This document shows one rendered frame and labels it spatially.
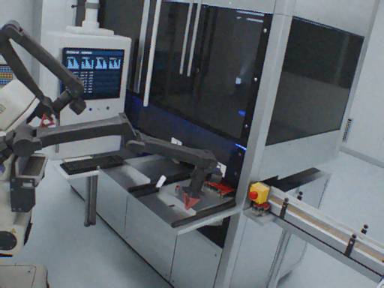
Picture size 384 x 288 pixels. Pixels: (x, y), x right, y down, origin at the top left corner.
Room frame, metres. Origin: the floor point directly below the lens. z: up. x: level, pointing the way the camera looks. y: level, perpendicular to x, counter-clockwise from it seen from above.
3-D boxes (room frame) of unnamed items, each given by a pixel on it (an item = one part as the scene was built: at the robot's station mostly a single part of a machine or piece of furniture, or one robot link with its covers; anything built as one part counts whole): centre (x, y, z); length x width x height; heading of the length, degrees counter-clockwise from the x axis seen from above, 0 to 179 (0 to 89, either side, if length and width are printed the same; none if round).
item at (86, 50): (2.08, 0.71, 1.19); 0.50 x 0.19 x 0.78; 135
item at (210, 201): (1.59, -0.08, 0.90); 0.34 x 0.26 x 0.04; 136
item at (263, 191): (1.50, -0.35, 0.99); 0.08 x 0.07 x 0.07; 135
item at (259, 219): (1.52, -0.39, 0.87); 0.14 x 0.13 x 0.02; 135
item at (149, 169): (1.83, 0.16, 0.90); 0.34 x 0.26 x 0.04; 135
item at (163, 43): (2.04, 0.22, 1.50); 0.47 x 0.01 x 0.59; 45
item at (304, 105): (1.88, -0.63, 1.50); 0.85 x 0.01 x 0.59; 135
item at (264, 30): (1.58, -0.23, 1.40); 0.04 x 0.01 x 0.80; 45
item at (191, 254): (2.60, 0.10, 0.44); 2.06 x 1.00 x 0.88; 45
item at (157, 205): (1.66, 0.09, 0.87); 0.70 x 0.48 x 0.02; 45
